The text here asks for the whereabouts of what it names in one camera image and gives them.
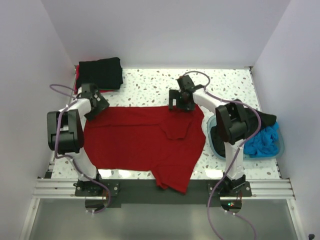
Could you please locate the red t shirt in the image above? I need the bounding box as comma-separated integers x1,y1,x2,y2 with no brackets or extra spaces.
74,64,81,94
84,106,206,194

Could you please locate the blue plastic basket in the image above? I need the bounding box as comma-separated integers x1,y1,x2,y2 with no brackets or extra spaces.
207,115,285,161

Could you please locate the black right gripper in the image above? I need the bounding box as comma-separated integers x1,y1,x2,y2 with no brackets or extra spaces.
169,90,195,113

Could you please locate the folded green t shirt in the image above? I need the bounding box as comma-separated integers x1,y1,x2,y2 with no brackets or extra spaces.
99,88,114,93

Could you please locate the folded black t shirt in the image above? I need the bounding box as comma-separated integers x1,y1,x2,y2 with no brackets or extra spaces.
78,57,124,90

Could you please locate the black t shirt in basket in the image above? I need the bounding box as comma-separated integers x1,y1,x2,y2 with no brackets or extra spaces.
210,111,277,157

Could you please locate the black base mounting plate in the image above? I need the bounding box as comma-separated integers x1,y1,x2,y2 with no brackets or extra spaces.
74,178,251,209

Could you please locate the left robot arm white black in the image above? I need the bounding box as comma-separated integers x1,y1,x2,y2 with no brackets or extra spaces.
46,83,110,196

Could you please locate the blue t shirt in basket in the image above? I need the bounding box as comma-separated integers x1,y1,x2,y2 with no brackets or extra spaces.
243,122,279,158

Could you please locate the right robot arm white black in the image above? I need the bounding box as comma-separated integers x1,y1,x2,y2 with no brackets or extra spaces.
168,72,262,197

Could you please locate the folded red t shirt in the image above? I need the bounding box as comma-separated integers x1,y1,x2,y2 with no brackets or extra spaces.
74,64,81,94

